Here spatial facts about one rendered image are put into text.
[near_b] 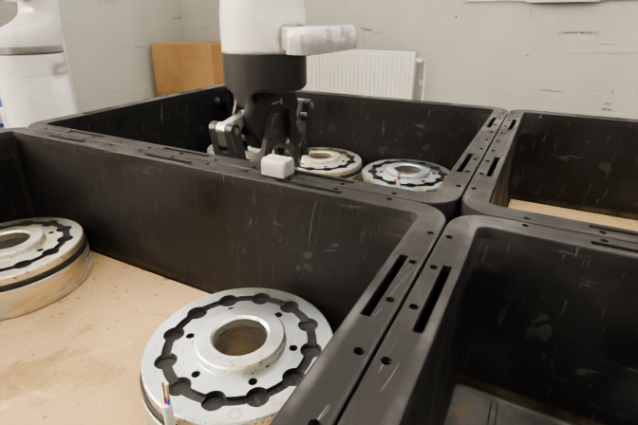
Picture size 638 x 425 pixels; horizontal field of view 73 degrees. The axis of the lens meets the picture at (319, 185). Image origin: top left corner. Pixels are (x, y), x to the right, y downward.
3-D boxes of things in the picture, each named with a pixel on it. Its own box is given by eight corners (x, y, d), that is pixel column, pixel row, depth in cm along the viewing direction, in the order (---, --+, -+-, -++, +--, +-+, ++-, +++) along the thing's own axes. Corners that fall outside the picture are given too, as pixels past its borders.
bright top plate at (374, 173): (350, 187, 46) (350, 181, 45) (374, 159, 54) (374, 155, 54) (449, 200, 42) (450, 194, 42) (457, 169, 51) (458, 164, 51)
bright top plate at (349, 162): (262, 167, 51) (261, 162, 51) (309, 147, 59) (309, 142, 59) (334, 184, 46) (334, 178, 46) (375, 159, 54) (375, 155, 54)
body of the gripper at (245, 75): (257, 39, 43) (263, 130, 47) (198, 44, 36) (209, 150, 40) (324, 41, 40) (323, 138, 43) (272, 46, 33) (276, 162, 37)
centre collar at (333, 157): (291, 161, 52) (291, 157, 52) (314, 151, 56) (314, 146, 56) (327, 169, 50) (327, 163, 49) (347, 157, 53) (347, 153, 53)
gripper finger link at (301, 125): (309, 98, 44) (302, 155, 45) (318, 101, 46) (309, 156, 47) (288, 96, 46) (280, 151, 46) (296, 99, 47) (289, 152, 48)
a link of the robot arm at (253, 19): (311, 59, 31) (310, -36, 29) (197, 53, 36) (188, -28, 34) (361, 50, 39) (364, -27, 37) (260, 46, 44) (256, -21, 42)
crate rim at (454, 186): (25, 149, 41) (18, 124, 40) (226, 99, 66) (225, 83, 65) (449, 247, 24) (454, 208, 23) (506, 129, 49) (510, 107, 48)
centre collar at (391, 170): (380, 177, 47) (381, 173, 47) (390, 164, 51) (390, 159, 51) (426, 184, 45) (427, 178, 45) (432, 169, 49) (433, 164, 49)
